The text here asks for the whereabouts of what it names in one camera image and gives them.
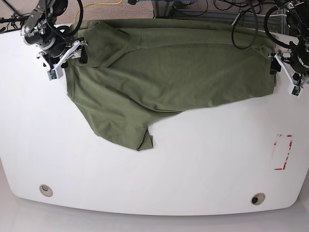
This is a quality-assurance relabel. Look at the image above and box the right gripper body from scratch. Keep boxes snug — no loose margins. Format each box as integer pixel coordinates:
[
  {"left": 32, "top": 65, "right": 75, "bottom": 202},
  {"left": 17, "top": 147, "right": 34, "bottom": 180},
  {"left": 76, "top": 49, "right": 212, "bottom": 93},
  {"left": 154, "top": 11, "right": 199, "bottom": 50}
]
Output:
[{"left": 36, "top": 37, "right": 88, "bottom": 71}]

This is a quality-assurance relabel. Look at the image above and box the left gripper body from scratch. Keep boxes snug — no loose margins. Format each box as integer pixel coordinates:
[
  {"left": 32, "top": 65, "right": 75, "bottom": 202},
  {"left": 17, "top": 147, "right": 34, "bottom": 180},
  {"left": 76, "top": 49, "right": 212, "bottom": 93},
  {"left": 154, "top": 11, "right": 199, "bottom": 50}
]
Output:
[{"left": 268, "top": 50, "right": 309, "bottom": 87}]

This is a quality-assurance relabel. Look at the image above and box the olive green T-shirt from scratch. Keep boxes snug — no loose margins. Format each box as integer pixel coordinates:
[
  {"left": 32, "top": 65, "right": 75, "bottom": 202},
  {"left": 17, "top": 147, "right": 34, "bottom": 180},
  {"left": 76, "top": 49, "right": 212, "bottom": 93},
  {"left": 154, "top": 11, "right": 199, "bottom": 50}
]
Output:
[{"left": 65, "top": 19, "right": 276, "bottom": 151}]

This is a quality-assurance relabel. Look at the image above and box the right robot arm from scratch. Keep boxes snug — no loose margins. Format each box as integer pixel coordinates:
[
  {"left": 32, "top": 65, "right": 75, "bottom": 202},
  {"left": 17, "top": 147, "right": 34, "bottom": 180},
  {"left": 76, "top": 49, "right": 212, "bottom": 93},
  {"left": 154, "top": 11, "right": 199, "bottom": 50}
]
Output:
[{"left": 21, "top": 0, "right": 88, "bottom": 73}]

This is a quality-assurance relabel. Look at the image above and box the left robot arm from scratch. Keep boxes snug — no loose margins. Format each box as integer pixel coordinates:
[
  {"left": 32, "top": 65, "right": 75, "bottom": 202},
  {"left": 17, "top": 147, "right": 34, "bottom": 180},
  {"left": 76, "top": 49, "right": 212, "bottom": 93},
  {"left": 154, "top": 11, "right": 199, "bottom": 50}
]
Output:
[{"left": 263, "top": 0, "right": 309, "bottom": 96}]

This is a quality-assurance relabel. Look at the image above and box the red tape rectangle marking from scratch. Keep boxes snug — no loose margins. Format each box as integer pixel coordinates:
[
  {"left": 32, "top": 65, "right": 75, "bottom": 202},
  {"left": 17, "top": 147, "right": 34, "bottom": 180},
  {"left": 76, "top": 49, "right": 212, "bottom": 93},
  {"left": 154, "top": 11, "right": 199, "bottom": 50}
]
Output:
[{"left": 272, "top": 134, "right": 293, "bottom": 171}]

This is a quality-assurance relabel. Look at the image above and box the black tripod stand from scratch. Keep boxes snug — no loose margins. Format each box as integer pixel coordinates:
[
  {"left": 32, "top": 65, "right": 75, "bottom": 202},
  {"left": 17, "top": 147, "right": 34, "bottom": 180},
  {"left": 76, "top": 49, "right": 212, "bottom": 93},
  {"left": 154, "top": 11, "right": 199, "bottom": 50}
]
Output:
[{"left": 0, "top": 0, "right": 30, "bottom": 34}]

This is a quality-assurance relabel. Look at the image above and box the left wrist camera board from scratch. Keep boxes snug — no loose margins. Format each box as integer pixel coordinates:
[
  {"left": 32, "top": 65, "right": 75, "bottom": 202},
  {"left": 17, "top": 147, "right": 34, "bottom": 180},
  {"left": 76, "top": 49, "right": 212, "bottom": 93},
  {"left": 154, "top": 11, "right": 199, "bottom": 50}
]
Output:
[{"left": 288, "top": 83, "right": 303, "bottom": 98}]

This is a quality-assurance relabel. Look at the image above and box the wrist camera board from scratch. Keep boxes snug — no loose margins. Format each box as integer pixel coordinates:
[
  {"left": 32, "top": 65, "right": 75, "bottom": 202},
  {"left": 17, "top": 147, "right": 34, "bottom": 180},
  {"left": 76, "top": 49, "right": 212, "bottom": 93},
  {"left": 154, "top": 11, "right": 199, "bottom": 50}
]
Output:
[
  {"left": 47, "top": 68, "right": 63, "bottom": 81},
  {"left": 288, "top": 83, "right": 303, "bottom": 98}
]

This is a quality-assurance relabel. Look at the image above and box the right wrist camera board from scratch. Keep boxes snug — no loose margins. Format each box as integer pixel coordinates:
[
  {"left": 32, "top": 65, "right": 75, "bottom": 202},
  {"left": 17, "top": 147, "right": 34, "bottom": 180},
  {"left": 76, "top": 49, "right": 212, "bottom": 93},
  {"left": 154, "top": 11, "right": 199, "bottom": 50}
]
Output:
[{"left": 47, "top": 68, "right": 63, "bottom": 81}]

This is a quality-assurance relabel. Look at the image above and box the yellow cable on floor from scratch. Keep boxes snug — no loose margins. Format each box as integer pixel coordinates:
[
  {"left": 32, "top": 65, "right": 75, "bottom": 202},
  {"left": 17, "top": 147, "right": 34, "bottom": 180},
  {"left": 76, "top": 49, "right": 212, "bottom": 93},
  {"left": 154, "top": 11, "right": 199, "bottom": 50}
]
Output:
[{"left": 74, "top": 0, "right": 123, "bottom": 23}]

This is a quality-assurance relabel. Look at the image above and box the right table cable grommet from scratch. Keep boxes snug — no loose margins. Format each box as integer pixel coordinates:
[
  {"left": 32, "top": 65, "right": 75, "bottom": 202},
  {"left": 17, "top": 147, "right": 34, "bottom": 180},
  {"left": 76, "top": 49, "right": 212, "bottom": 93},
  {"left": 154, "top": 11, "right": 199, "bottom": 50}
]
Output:
[{"left": 251, "top": 193, "right": 266, "bottom": 205}]

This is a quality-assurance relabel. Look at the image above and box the table cable grommet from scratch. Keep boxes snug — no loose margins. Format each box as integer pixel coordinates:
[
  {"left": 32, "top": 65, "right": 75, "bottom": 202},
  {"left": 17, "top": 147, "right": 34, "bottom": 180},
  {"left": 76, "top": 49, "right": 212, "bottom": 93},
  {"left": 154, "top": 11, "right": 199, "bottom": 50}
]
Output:
[
  {"left": 39, "top": 185, "right": 53, "bottom": 197},
  {"left": 251, "top": 193, "right": 266, "bottom": 205}
]

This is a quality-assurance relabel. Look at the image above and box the left table cable grommet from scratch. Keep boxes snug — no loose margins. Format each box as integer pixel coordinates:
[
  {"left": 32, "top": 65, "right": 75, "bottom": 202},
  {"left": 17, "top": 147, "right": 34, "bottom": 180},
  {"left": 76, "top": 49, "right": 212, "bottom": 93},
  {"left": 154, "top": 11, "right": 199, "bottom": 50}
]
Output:
[{"left": 39, "top": 185, "right": 53, "bottom": 197}]

